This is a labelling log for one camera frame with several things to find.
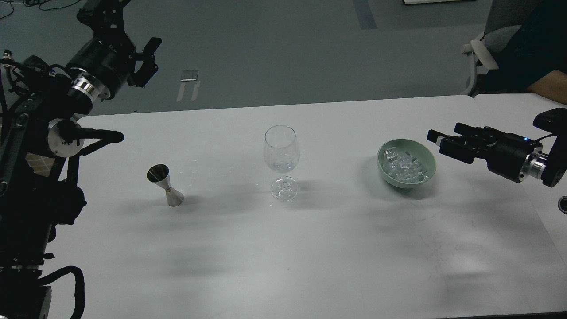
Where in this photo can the green bowl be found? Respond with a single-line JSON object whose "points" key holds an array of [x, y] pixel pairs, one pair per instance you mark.
{"points": [[416, 149]]}

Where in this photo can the person in teal sweater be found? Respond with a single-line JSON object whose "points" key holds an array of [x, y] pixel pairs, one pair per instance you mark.
{"points": [[535, 59]]}

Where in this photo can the checkered beige cushion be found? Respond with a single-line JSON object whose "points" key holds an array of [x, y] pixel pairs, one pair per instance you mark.
{"points": [[40, 165]]}

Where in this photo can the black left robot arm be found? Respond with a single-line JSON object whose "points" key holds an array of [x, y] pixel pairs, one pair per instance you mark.
{"points": [[42, 144]]}

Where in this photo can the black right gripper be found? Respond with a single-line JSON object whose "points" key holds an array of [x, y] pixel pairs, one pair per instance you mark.
{"points": [[506, 154]]}

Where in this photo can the pile of ice cubes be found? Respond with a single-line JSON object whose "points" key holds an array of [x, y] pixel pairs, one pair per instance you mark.
{"points": [[404, 167]]}

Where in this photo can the white board on floor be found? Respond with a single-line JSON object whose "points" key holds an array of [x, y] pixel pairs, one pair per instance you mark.
{"points": [[424, 2]]}

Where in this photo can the metal floor plate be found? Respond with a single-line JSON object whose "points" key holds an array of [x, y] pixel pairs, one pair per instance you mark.
{"points": [[189, 75]]}

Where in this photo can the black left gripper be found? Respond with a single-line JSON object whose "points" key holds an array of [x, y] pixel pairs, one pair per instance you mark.
{"points": [[101, 67]]}

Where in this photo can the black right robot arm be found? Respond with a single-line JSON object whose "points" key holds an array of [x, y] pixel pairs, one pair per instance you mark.
{"points": [[548, 129]]}

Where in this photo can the clear wine glass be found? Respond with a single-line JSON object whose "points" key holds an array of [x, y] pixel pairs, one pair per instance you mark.
{"points": [[282, 154]]}

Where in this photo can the white office chair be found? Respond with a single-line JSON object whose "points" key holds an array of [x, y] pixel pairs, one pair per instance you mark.
{"points": [[504, 20]]}

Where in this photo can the steel cocktail jigger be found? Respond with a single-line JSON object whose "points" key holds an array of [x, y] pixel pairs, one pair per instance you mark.
{"points": [[160, 175]]}

